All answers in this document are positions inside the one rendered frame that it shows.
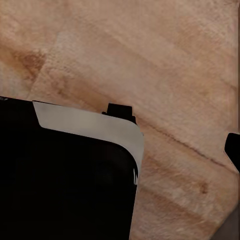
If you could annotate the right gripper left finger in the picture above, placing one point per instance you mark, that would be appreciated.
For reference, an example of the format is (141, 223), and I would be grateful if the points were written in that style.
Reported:
(12, 150)

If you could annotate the stairs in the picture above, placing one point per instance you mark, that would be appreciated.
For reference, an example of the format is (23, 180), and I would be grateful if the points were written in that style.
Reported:
(230, 229)

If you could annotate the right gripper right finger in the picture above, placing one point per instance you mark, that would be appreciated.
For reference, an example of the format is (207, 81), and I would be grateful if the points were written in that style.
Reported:
(232, 148)

